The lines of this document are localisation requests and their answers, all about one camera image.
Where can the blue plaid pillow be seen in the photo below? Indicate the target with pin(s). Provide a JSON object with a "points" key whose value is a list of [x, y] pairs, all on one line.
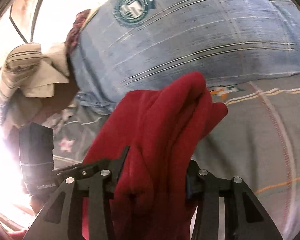
{"points": [[147, 44]]}

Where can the red sweater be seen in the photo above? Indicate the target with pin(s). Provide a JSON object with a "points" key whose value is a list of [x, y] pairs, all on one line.
{"points": [[162, 129]]}

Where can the grey star-print bed sheet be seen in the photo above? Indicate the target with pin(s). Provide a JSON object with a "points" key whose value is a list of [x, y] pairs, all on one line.
{"points": [[259, 140]]}

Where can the beige striped cloth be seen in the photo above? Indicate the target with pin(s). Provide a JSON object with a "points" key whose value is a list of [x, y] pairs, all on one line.
{"points": [[27, 77]]}

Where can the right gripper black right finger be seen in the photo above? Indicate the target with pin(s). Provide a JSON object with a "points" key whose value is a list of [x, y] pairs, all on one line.
{"points": [[245, 216]]}

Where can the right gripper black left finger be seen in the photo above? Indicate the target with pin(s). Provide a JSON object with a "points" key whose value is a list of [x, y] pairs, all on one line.
{"points": [[76, 200]]}

